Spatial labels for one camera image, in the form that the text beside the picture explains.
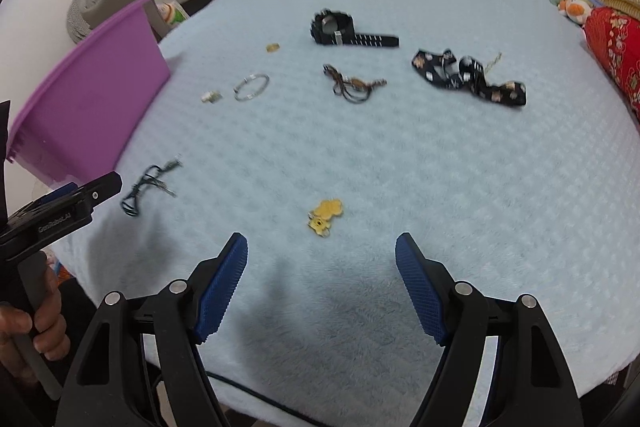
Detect red printed cushion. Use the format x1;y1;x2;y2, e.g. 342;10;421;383
583;6;640;120

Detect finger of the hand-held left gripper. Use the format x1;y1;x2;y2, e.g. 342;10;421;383
42;171;123;212

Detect person's left hand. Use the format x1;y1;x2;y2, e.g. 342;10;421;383
0;274;66;380

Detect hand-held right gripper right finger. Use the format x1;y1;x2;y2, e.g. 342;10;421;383
395;232;586;427

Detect colourful small toy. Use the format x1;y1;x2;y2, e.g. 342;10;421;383
156;0;189;28

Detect light blue bed blanket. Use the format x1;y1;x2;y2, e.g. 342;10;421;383
50;0;640;425

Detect dark jewellery pile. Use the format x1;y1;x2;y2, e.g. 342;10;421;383
322;63;388;104

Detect dark cord necklace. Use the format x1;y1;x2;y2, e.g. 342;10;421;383
120;155;184;218

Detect black wrist watch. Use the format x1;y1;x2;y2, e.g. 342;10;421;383
310;8;401;50

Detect yellow charm pendant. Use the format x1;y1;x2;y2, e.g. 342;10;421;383
307;198;345;238

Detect small green orange plush toy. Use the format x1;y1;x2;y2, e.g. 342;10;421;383
549;0;594;26

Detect grey round fan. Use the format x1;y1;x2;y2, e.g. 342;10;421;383
66;0;117;45

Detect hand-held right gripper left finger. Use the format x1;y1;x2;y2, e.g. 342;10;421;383
54;232;249;427

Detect purple plastic bin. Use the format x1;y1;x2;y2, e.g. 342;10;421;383
6;0;172;188

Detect silver bangle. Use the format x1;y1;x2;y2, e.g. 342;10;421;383
233;74;271;102

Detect dark printed hair tie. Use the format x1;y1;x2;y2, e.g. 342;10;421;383
411;48;527;108

